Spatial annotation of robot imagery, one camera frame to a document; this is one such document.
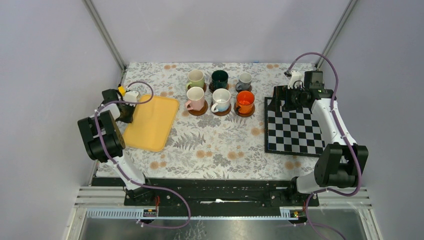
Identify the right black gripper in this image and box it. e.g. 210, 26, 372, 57
266, 85, 307, 113

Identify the yellow tray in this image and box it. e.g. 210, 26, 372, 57
122, 94, 180, 152

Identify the orange mug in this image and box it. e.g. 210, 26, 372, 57
235, 90, 255, 113

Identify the grey mug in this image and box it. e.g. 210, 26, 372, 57
235, 72, 253, 93

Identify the brown wooden coaster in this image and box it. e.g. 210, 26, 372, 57
210, 103, 232, 117
186, 83, 207, 93
188, 101, 209, 116
233, 103, 256, 118
208, 82, 229, 93

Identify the dark green mug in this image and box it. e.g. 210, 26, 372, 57
210, 70, 229, 90

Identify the pink white mug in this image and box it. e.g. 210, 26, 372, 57
184, 86, 205, 111

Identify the light green mug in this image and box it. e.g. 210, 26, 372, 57
187, 69, 205, 87

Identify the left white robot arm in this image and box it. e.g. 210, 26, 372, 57
77, 89, 155, 206

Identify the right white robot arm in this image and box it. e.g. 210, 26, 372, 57
268, 70, 369, 206

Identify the yellow block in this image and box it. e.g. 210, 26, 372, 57
117, 85, 126, 97

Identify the black white checkerboard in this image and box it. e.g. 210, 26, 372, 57
264, 108, 326, 157

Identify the floral tablecloth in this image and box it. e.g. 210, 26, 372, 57
96, 62, 344, 182

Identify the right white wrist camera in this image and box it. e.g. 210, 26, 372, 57
284, 70, 304, 89

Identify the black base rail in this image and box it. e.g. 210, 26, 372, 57
91, 177, 321, 218

